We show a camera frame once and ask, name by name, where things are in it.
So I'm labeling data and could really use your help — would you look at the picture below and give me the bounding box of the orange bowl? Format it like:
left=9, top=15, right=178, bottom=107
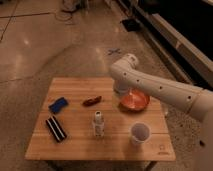
left=120, top=89, right=150, bottom=111

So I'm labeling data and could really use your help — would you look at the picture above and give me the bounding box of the black striped snack bar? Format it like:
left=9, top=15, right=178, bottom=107
left=46, top=116, right=67, bottom=142

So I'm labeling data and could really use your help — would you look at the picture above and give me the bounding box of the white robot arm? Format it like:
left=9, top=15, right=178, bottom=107
left=109, top=54, right=213, bottom=122

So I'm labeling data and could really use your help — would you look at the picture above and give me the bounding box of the clear plastic bottle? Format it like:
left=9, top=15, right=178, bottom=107
left=93, top=111, right=104, bottom=137

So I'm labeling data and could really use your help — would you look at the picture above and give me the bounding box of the blue sponge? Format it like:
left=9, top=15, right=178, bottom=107
left=48, top=97, right=68, bottom=114

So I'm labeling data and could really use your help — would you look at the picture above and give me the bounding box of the wooden table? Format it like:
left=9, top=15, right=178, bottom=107
left=25, top=78, right=175, bottom=163

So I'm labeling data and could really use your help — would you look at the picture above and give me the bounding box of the black floor mat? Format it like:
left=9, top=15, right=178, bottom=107
left=121, top=19, right=140, bottom=32

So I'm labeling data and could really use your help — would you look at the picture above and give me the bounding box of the clear plastic cup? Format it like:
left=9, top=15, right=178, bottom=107
left=130, top=122, right=151, bottom=145

